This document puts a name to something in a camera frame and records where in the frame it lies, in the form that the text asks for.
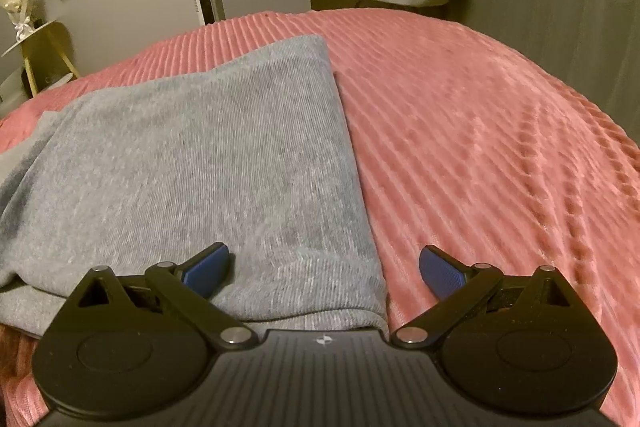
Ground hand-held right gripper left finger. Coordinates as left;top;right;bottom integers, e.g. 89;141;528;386
77;243;253;348

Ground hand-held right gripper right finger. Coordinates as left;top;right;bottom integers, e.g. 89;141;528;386
391;244;571;348

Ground grey pants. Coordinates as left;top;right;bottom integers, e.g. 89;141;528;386
0;34;391;342

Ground pink ribbed blanket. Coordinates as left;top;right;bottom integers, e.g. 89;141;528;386
0;7;640;427

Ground gold-legged tiered side table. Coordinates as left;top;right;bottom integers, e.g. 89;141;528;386
0;20;81;98

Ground wrapped flower bouquet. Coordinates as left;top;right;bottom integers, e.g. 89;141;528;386
0;0;37;44

